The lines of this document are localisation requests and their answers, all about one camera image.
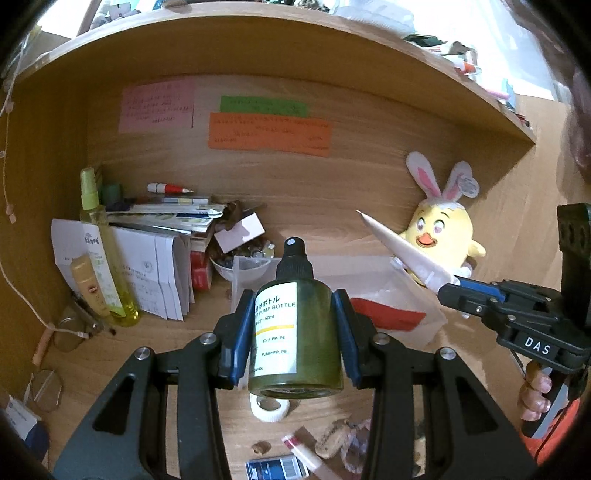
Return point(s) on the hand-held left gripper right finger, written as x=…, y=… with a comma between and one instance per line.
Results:
x=346, y=332

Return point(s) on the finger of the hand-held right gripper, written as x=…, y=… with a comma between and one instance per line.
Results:
x=461, y=300
x=480, y=287

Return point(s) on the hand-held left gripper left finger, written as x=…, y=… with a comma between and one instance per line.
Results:
x=242, y=332

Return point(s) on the dark green pump bottle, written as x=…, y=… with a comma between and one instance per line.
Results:
x=314, y=323

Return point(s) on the clear plastic bin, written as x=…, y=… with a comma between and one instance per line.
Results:
x=369, y=281

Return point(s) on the white squeeze tube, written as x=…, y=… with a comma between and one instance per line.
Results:
x=411, y=251

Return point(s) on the person's right forearm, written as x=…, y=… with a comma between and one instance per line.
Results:
x=554, y=429

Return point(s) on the person's right hand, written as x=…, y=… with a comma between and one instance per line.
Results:
x=535, y=392

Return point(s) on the red foil packet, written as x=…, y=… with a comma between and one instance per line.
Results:
x=392, y=316

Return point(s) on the small white bowl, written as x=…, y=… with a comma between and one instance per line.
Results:
x=226, y=272

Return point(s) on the red box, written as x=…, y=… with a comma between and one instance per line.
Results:
x=201, y=274

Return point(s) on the yellow chick plush toy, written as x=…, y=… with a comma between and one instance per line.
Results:
x=443, y=226

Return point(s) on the white tape roll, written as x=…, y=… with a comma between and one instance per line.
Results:
x=258, y=410

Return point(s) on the small white box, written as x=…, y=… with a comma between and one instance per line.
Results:
x=240, y=233

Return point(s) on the white folded papers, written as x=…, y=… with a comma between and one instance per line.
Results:
x=147, y=267

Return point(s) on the clear plastic wrapper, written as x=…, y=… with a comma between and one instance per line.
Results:
x=358, y=454

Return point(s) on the pink and white lip tube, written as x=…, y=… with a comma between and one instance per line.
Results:
x=304, y=454

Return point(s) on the stack of leaflets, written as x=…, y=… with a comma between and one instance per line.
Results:
x=175, y=217

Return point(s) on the blue card pack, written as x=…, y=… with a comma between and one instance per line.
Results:
x=277, y=468

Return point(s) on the red and white pen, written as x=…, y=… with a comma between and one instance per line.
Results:
x=168, y=188

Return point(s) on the small cream lotion tube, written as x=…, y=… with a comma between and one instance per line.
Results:
x=85, y=281

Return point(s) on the yellow spray bottle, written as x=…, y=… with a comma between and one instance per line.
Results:
x=99, y=240

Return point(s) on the eyeglasses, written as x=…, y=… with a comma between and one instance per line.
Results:
x=69, y=339

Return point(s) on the green capped bottle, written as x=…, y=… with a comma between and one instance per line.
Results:
x=111, y=193

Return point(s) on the orange paper note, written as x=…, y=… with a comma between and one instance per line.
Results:
x=270, y=136

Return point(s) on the round glass lens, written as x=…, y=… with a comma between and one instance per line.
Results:
x=46, y=390

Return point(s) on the red and white marker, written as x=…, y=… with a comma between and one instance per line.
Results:
x=468, y=67

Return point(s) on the green paper note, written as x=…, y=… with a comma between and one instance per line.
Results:
x=263, y=106

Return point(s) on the blue and white box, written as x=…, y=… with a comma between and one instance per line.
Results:
x=18, y=417

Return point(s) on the pink paper note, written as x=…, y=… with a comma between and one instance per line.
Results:
x=157, y=106

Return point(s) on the wooden desk shelf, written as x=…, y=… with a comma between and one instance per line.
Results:
x=323, y=60

